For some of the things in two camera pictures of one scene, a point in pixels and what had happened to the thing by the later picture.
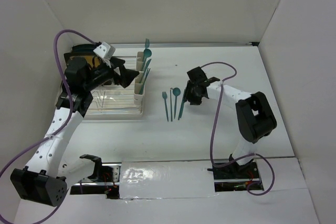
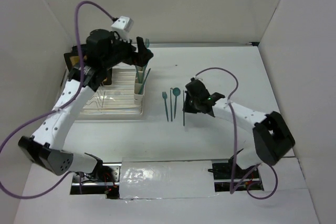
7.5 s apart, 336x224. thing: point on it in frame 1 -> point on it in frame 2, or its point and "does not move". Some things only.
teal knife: x=181 y=110 -> x=137 y=73
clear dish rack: x=114 y=100 does not move
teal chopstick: x=143 y=86 does not move
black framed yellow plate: x=85 y=51 does not move
